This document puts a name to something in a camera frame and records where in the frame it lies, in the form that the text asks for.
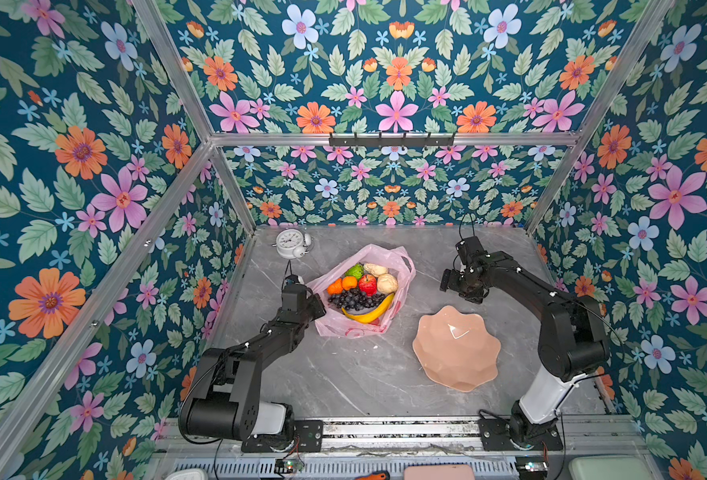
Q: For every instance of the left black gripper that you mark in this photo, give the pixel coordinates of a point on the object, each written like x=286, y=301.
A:
x=313, y=300

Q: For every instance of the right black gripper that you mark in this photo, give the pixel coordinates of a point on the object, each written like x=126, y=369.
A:
x=447, y=281

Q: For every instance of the pink plastic bag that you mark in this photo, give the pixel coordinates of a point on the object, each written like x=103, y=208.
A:
x=335, y=323

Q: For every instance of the pink wavy bowl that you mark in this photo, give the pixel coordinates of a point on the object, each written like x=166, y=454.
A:
x=456, y=350

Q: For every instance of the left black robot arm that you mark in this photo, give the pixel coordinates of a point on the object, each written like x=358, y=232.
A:
x=224, y=400

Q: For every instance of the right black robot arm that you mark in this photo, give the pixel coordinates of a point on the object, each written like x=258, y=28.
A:
x=572, y=340

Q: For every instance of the fake orange tangerine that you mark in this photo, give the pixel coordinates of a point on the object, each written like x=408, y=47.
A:
x=336, y=288

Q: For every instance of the fake purple grapes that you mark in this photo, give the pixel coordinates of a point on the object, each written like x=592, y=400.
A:
x=355, y=301

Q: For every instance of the fake beige garlic bulb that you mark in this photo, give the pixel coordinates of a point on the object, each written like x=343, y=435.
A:
x=387, y=284

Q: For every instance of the fake green apple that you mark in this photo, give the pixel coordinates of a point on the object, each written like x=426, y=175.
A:
x=357, y=271

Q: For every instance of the fake red apple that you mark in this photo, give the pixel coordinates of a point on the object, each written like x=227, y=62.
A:
x=368, y=285

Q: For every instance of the fake yellow banana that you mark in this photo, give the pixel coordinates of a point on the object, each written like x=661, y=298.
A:
x=373, y=314

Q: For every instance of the fake beige ginger root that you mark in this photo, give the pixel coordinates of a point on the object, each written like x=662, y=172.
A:
x=375, y=269

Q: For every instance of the white alarm clock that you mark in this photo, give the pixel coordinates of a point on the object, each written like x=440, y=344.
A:
x=293, y=244

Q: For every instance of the pink box at bottom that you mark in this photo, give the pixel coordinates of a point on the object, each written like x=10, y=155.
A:
x=439, y=472

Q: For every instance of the white object bottom left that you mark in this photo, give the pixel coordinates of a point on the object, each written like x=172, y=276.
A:
x=189, y=474

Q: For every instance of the pale green box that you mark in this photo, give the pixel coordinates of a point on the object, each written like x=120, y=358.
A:
x=609, y=468

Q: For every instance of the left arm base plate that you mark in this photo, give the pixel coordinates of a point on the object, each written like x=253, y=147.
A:
x=296, y=435

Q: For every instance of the aluminium mounting rail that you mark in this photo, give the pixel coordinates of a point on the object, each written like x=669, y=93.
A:
x=459, y=435

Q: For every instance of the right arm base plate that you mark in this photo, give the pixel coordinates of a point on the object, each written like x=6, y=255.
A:
x=518, y=434

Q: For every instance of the black hook rail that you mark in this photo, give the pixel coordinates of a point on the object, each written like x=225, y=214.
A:
x=379, y=140

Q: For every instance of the orange tool handle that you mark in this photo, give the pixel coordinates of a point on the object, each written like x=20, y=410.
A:
x=380, y=475

